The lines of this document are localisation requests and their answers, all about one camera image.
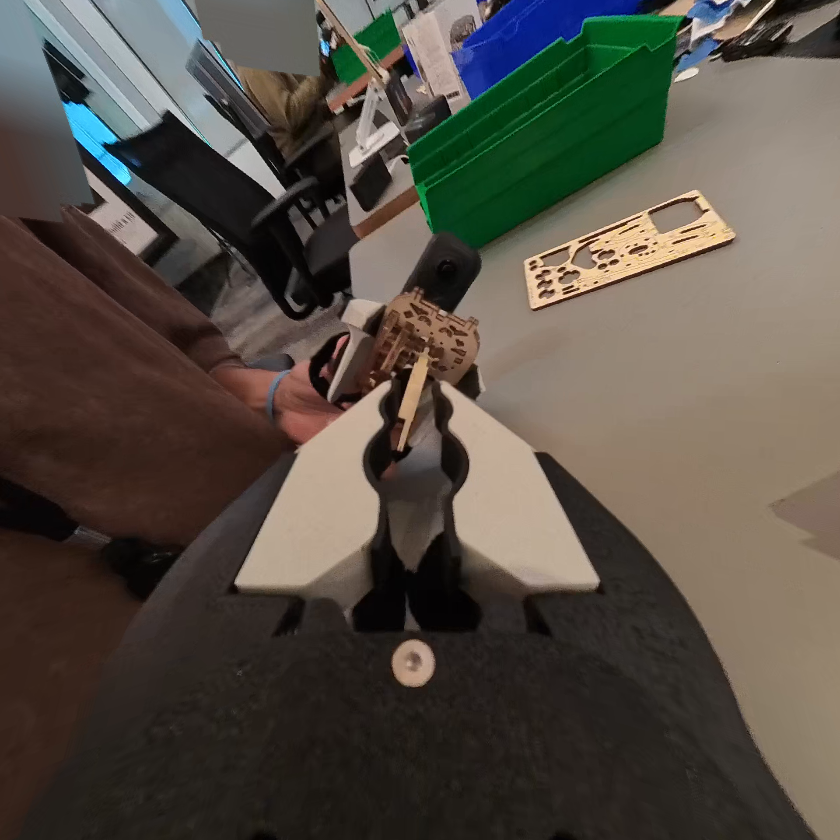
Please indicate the wooden strip part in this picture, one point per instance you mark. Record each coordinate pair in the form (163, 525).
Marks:
(413, 400)

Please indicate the person's left forearm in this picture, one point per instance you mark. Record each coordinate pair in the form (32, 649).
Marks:
(249, 387)

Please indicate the green plastic bin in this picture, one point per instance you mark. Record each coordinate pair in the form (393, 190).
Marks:
(544, 138)

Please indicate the printed white carton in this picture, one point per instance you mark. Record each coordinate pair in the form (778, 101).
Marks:
(436, 56)

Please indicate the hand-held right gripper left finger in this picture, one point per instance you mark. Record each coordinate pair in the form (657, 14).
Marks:
(315, 518)

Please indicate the small black box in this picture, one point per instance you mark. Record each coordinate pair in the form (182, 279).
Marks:
(371, 187)

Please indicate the pile of coloured scraps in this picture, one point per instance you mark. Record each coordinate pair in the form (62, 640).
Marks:
(741, 26)

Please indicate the blue wristband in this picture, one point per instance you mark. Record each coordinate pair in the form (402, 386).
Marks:
(275, 394)

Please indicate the blue plastic bin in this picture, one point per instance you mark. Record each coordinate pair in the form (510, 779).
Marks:
(525, 39)

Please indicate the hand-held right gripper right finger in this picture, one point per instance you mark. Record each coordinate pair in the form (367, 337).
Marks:
(518, 518)

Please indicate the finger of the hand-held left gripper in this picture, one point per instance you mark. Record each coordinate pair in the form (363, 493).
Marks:
(477, 377)
(354, 348)

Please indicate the assembled wooden model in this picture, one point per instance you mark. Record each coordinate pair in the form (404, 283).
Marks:
(426, 334)

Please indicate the person's left hand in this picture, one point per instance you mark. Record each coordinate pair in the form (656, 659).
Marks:
(302, 407)

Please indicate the black office chair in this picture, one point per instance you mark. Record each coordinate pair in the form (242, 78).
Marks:
(223, 190)

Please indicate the punched-out wooden part sheet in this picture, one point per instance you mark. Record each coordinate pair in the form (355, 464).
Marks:
(630, 253)

